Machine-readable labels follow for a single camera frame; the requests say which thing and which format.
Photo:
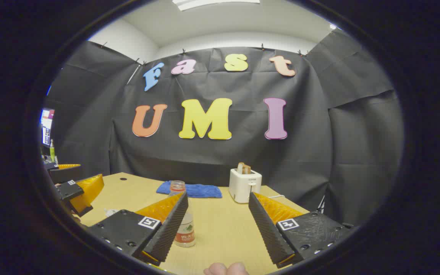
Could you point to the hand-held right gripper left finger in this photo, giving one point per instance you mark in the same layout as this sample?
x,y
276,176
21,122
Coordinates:
x,y
166,233

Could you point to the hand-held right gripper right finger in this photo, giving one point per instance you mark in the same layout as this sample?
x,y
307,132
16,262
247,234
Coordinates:
x,y
267,233

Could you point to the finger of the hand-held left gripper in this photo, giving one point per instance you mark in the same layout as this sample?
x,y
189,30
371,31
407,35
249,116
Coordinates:
x,y
65,175
69,190

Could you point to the clear plastic water bottle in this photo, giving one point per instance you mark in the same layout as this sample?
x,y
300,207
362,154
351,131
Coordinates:
x,y
185,229

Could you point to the green drink bottle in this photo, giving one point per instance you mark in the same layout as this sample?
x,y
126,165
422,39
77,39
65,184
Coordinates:
x,y
52,152

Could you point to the white toaster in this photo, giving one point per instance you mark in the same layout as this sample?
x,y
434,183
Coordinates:
x,y
243,187

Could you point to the computer monitor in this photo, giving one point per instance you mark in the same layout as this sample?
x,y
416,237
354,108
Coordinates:
x,y
47,126

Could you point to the blue folded towel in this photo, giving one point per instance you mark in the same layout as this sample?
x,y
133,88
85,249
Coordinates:
x,y
201,191

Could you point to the toasted bread slice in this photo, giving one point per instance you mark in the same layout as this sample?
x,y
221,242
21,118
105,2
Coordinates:
x,y
246,168

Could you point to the black backdrop cloth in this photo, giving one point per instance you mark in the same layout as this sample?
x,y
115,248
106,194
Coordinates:
x,y
224,160

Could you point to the ceiling light panel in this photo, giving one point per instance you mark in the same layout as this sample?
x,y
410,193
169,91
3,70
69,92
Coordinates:
x,y
216,3

